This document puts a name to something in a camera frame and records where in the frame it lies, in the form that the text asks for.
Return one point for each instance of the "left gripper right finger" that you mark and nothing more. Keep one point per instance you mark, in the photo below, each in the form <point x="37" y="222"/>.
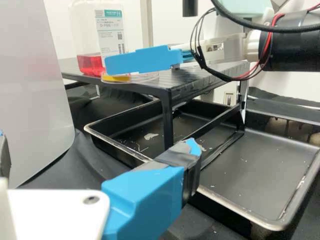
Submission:
<point x="150" y="195"/>

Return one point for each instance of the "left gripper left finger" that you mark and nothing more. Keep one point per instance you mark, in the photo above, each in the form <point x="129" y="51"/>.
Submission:
<point x="4" y="155"/>

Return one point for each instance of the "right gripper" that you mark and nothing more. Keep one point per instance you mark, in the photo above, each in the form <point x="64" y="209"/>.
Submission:
<point x="232" y="51"/>

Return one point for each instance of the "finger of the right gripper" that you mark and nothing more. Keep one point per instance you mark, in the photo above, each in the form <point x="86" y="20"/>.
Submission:
<point x="142" y="60"/>

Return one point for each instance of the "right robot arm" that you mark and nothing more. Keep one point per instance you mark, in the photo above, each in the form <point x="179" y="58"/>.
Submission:
<point x="290" y="50"/>

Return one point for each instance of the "petri dish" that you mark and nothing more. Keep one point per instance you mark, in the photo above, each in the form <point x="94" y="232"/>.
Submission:
<point x="145" y="76"/>

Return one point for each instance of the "black platform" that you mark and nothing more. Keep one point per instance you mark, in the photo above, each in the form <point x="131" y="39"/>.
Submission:
<point x="287" y="105"/>
<point x="180" y="77"/>

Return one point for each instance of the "red liquid bottle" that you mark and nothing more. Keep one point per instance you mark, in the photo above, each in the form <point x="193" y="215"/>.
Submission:
<point x="87" y="37"/>

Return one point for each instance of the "white box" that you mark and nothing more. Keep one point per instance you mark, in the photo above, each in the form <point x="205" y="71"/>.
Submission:
<point x="32" y="87"/>

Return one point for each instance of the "black tray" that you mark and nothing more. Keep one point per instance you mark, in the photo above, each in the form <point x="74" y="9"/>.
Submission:
<point x="250" y="175"/>

